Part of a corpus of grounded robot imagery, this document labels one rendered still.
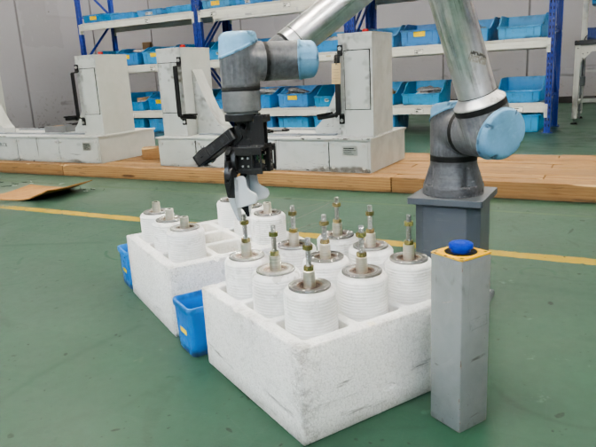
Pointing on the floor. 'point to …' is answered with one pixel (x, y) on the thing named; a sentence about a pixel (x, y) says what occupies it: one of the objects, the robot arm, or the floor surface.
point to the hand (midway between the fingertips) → (240, 212)
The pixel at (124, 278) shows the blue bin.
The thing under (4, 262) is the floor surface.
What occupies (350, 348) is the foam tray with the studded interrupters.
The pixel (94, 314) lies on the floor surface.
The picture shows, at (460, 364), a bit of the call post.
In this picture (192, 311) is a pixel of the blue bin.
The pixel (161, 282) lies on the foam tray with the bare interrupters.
